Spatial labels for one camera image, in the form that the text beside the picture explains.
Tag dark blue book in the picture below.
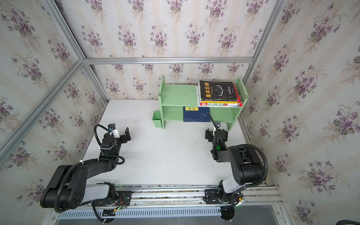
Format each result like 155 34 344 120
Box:
183 107 211 122

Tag green red nature book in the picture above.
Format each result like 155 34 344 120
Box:
198 81 243 107

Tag yellow book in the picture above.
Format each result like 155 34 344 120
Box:
199 101 240 107

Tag black book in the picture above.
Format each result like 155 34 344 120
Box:
198 80 238 102

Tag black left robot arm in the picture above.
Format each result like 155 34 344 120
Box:
40 124 131 213

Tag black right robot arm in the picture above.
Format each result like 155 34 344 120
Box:
204 129 268 204

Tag green wooden bookshelf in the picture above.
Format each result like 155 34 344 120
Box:
154 75 249 131

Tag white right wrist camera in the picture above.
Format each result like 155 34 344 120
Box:
213 121 221 132

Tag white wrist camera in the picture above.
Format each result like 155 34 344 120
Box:
108 123 120 138
213 121 221 132

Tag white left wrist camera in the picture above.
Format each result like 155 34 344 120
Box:
108 123 120 138

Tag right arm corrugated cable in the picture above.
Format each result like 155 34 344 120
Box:
206 112 269 188

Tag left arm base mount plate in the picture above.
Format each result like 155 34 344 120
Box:
111 191 132 207

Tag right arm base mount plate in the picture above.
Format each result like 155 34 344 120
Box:
203 189 223 204

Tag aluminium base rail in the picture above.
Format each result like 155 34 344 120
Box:
49 184 285 210

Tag aluminium frame top bar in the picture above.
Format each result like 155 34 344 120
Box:
82 57 254 65

